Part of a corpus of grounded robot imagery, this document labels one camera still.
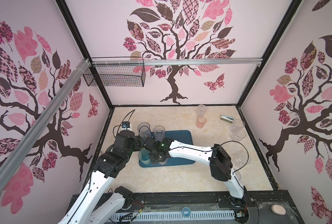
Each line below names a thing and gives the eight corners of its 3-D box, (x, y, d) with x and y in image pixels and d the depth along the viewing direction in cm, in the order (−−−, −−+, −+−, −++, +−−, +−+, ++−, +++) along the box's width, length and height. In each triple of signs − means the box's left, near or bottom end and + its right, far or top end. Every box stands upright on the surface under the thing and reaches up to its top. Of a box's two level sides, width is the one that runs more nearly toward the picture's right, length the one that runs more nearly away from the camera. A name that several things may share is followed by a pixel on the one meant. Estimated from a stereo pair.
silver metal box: (219, 120, 113) (220, 118, 111) (220, 116, 116) (220, 114, 114) (232, 123, 111) (233, 121, 109) (232, 119, 114) (233, 117, 112)
